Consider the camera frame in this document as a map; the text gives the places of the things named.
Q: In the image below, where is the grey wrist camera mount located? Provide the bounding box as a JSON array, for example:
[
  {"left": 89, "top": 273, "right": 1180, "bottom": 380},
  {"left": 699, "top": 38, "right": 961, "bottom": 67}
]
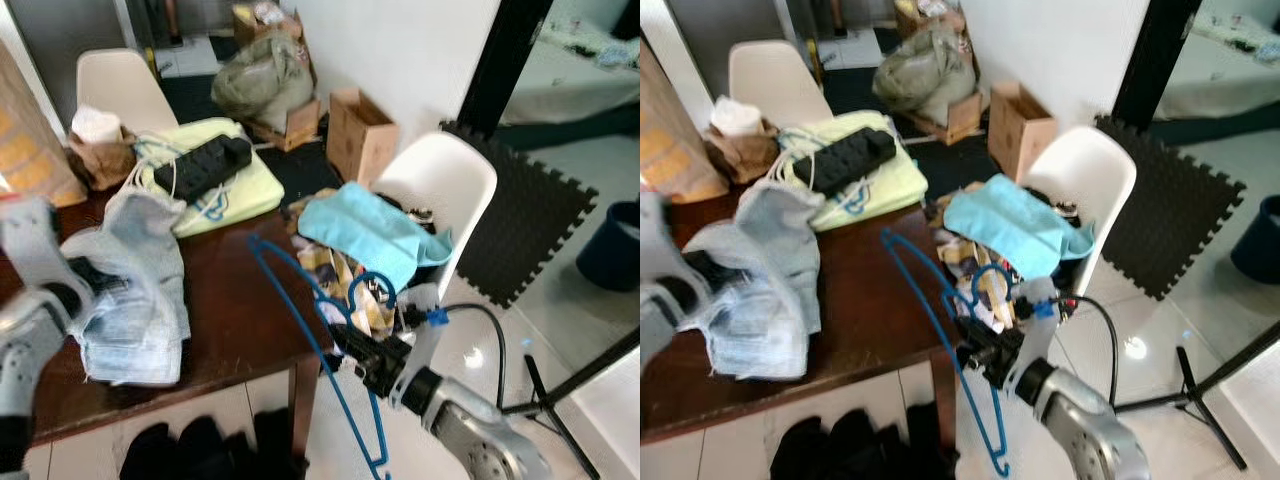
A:
[
  {"left": 1005, "top": 278, "right": 1063, "bottom": 396},
  {"left": 640, "top": 190, "right": 686, "bottom": 286},
  {"left": 388, "top": 283, "right": 448, "bottom": 409},
  {"left": 0, "top": 195, "right": 66, "bottom": 291}
]

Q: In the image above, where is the white plastic chair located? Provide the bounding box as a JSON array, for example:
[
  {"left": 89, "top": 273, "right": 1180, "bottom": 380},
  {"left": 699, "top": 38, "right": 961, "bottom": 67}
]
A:
[
  {"left": 76, "top": 48, "right": 181, "bottom": 136},
  {"left": 368, "top": 130, "right": 499, "bottom": 301},
  {"left": 728, "top": 40, "right": 834, "bottom": 126},
  {"left": 1020, "top": 125, "right": 1139, "bottom": 296}
]

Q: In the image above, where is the yellow dark patterned cloth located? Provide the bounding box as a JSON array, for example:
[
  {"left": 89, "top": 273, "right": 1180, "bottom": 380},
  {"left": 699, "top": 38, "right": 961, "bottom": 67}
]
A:
[
  {"left": 930, "top": 195, "right": 1041, "bottom": 331},
  {"left": 285, "top": 195, "right": 401, "bottom": 336}
]

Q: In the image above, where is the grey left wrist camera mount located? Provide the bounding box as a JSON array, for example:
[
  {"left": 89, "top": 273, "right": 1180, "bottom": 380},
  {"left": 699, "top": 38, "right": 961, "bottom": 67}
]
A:
[
  {"left": 0, "top": 195, "right": 66, "bottom": 291},
  {"left": 640, "top": 190, "right": 686, "bottom": 286}
]

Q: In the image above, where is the navy blue bucket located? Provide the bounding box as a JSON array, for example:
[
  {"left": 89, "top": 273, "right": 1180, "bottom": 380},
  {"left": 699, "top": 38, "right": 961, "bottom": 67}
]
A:
[
  {"left": 1230, "top": 195, "right": 1280, "bottom": 286},
  {"left": 575, "top": 200, "right": 640, "bottom": 293}
]

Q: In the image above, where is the low cardboard box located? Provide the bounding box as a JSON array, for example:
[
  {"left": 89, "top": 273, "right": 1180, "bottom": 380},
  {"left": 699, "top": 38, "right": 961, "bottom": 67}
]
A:
[
  {"left": 243, "top": 95, "right": 324, "bottom": 153},
  {"left": 905, "top": 90, "right": 986, "bottom": 146}
]

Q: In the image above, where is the white printed t-shirt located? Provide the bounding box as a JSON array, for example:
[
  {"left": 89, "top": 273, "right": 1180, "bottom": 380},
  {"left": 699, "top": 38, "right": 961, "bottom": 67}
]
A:
[
  {"left": 683, "top": 180, "right": 826, "bottom": 381},
  {"left": 58, "top": 185, "right": 193, "bottom": 388}
]

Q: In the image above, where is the black panel stand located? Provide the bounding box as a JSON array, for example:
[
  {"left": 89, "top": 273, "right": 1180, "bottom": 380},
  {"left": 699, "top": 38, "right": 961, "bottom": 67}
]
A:
[
  {"left": 1115, "top": 320, "right": 1280, "bottom": 471},
  {"left": 500, "top": 325, "right": 640, "bottom": 480}
]

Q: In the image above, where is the white paper cup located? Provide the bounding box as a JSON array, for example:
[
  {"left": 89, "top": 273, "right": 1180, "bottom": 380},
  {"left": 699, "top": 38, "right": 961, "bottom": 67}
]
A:
[
  {"left": 72, "top": 105, "right": 123, "bottom": 146},
  {"left": 710, "top": 98, "right": 766, "bottom": 138}
]

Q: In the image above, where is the blue plastic hanger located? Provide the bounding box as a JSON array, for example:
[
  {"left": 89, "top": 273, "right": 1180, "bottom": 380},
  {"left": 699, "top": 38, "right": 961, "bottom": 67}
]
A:
[
  {"left": 880, "top": 228, "right": 1016, "bottom": 476},
  {"left": 246, "top": 234, "right": 403, "bottom": 480}
]

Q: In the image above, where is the black power strip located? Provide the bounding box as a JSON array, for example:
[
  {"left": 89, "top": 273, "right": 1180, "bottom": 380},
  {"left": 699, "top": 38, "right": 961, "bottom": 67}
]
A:
[
  {"left": 792, "top": 127, "right": 898, "bottom": 197},
  {"left": 152, "top": 134, "right": 254, "bottom": 203}
]

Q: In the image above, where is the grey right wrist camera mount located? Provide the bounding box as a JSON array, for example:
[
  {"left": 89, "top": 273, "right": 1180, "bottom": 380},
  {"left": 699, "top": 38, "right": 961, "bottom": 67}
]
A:
[
  {"left": 1005, "top": 278, "right": 1063, "bottom": 396},
  {"left": 388, "top": 283, "right": 448, "bottom": 409}
]

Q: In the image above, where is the grey green sack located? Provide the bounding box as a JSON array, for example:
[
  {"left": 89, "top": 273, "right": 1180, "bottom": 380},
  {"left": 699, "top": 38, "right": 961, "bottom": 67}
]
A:
[
  {"left": 873, "top": 25, "right": 979, "bottom": 121},
  {"left": 211, "top": 30, "right": 317, "bottom": 131}
]

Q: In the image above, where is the large printed cardboard box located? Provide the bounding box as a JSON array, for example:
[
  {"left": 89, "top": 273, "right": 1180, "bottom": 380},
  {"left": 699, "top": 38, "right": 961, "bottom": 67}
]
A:
[
  {"left": 0, "top": 40, "right": 89, "bottom": 209},
  {"left": 640, "top": 38, "right": 731, "bottom": 204}
]

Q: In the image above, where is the dark brown wooden table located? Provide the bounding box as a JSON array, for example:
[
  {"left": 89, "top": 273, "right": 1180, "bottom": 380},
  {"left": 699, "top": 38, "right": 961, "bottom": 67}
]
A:
[
  {"left": 0, "top": 183, "right": 336, "bottom": 466},
  {"left": 640, "top": 180, "right": 963, "bottom": 446}
]

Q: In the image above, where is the black door frame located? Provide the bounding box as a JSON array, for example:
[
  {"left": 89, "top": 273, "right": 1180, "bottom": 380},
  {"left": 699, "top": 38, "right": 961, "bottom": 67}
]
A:
[
  {"left": 1112, "top": 0, "right": 1204, "bottom": 131},
  {"left": 460, "top": 0, "right": 556, "bottom": 136}
]

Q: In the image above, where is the brown paper bag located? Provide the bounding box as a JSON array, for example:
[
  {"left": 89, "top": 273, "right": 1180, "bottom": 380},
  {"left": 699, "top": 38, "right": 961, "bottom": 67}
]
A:
[
  {"left": 705, "top": 118, "right": 781, "bottom": 181},
  {"left": 66, "top": 125, "right": 138, "bottom": 191}
]

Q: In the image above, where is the filled cardboard box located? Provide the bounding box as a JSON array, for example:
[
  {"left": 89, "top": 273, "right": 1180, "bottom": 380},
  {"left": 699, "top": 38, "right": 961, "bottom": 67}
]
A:
[
  {"left": 232, "top": 0, "right": 301, "bottom": 46},
  {"left": 893, "top": 0, "right": 966, "bottom": 41}
]

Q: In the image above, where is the white bed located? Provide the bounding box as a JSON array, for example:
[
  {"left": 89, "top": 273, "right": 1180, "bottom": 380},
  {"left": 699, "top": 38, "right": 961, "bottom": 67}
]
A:
[
  {"left": 1155, "top": 10, "right": 1280, "bottom": 121},
  {"left": 500, "top": 10, "right": 640, "bottom": 126}
]

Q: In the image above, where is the black foam floor mat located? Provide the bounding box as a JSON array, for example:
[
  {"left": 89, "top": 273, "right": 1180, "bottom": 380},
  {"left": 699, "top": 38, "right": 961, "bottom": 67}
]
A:
[
  {"left": 438, "top": 120, "right": 601, "bottom": 309},
  {"left": 1093, "top": 115, "right": 1248, "bottom": 301}
]

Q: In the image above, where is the black shoe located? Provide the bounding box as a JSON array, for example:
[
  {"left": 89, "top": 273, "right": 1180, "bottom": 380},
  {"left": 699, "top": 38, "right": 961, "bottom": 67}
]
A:
[
  {"left": 225, "top": 405, "right": 309, "bottom": 480},
  {"left": 175, "top": 415, "right": 226, "bottom": 480},
  {"left": 120, "top": 422, "right": 176, "bottom": 480},
  {"left": 885, "top": 400, "right": 961, "bottom": 480},
  {"left": 770, "top": 420, "right": 831, "bottom": 480},
  {"left": 830, "top": 408, "right": 886, "bottom": 480}
]

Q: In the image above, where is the light blue cloth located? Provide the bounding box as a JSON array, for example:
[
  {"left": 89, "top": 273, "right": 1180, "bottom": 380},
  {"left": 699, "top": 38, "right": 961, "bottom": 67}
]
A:
[
  {"left": 297, "top": 181, "right": 454, "bottom": 294},
  {"left": 943, "top": 173, "right": 1096, "bottom": 281}
]

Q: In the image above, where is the small open cardboard box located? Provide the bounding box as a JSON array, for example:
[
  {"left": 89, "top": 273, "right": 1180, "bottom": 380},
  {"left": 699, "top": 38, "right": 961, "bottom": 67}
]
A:
[
  {"left": 326, "top": 88, "right": 400, "bottom": 187},
  {"left": 988, "top": 80, "right": 1059, "bottom": 181}
]

